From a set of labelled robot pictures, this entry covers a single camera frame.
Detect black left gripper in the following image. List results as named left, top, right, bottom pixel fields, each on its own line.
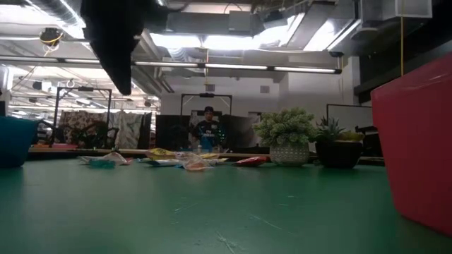
left=80, top=0, right=149, bottom=95

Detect clear candy bag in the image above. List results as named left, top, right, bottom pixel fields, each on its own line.
left=77, top=151, right=133, bottom=166

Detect long ceiling light bar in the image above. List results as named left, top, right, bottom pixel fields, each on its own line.
left=0, top=55, right=343, bottom=75

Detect floral patterned cloth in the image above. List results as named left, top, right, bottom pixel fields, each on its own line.
left=58, top=111, right=109, bottom=150

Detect pale patterned cloth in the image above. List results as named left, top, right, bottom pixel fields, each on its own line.
left=107, top=111, right=145, bottom=150

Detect dark background robot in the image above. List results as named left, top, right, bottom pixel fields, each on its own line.
left=72, top=119, right=119, bottom=150

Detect black partition panel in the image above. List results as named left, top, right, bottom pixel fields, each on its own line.
left=155, top=114, right=191, bottom=152

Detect wooden side table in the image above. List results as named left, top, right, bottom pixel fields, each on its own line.
left=28, top=143, right=384, bottom=167

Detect clear bag teal gummies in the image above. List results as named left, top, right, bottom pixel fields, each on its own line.
left=86, top=159, right=117, bottom=169

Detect Hershey's cookies creme bar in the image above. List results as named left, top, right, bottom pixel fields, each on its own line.
left=137, top=158, right=182, bottom=168

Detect person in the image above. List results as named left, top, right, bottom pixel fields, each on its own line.
left=190, top=105, right=227, bottom=153

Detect blue plastic bin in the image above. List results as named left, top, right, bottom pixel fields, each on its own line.
left=0, top=115, right=40, bottom=169

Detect dark grey partition panel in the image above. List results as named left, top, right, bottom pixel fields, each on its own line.
left=222, top=114, right=261, bottom=150

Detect pale green potted succulent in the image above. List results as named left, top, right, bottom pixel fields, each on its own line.
left=253, top=107, right=318, bottom=167

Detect dark potted spiky plant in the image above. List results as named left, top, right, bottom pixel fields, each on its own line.
left=312, top=116, right=364, bottom=169

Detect whiteboard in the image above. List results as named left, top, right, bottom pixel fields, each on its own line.
left=326, top=103, right=369, bottom=133

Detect yellow green fruit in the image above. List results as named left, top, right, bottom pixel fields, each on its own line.
left=338, top=130, right=365, bottom=143

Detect dark chair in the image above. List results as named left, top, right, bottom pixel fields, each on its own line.
left=355, top=125, right=381, bottom=158

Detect black overhead beam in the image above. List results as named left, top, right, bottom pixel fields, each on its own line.
left=354, top=0, right=452, bottom=104

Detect red plastic bin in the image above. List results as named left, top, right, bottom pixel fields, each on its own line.
left=370, top=52, right=452, bottom=237

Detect ceiling device yellow cable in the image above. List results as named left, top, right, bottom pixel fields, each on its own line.
left=37, top=26, right=65, bottom=57

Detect silver round ventilation duct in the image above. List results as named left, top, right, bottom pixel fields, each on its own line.
left=28, top=0, right=170, bottom=96

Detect black metal frame stand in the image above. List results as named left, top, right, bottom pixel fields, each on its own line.
left=52, top=86, right=113, bottom=147

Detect black camera rig frame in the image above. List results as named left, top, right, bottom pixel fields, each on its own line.
left=180, top=92, right=233, bottom=117

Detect rectangular metal air duct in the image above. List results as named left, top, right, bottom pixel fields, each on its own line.
left=165, top=0, right=434, bottom=54

